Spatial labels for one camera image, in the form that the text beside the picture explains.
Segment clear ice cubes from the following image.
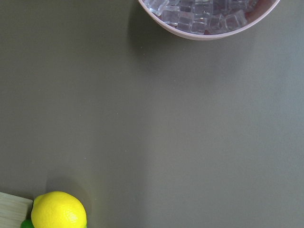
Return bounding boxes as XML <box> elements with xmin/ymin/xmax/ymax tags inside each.
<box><xmin>143</xmin><ymin>0</ymin><xmax>257</xmax><ymax>35</ymax></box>

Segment pink bowl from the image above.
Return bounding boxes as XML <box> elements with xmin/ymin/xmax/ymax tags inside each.
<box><xmin>139</xmin><ymin>0</ymin><xmax>279</xmax><ymax>41</ymax></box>

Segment upper yellow lemon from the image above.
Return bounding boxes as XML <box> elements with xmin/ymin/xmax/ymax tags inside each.
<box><xmin>31</xmin><ymin>191</ymin><xmax>87</xmax><ymax>228</ymax></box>

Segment green lime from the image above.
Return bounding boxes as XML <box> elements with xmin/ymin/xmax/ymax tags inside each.
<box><xmin>20</xmin><ymin>219</ymin><xmax>34</xmax><ymax>228</ymax></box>

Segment wooden cutting board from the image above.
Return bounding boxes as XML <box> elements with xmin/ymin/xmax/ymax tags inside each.
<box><xmin>0</xmin><ymin>192</ymin><xmax>33</xmax><ymax>228</ymax></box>

